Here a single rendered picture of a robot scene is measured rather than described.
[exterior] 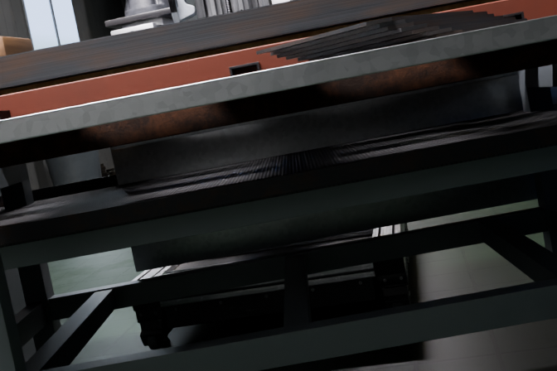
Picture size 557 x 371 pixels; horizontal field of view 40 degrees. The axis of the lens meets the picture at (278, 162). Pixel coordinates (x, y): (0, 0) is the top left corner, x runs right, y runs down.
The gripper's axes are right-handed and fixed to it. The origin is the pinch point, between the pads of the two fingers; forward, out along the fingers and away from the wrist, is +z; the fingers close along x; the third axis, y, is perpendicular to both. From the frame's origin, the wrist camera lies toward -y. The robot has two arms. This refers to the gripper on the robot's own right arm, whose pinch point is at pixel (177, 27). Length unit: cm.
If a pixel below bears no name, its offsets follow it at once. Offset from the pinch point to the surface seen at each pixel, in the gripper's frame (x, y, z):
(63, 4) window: 718, -217, -128
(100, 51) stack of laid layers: -62, -6, 8
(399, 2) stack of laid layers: -62, 46, 9
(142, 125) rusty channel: -48, -4, 22
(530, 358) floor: -20, 69, 93
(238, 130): 16.3, 8.9, 28.8
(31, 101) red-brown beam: -62, -20, 14
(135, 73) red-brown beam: -62, -1, 13
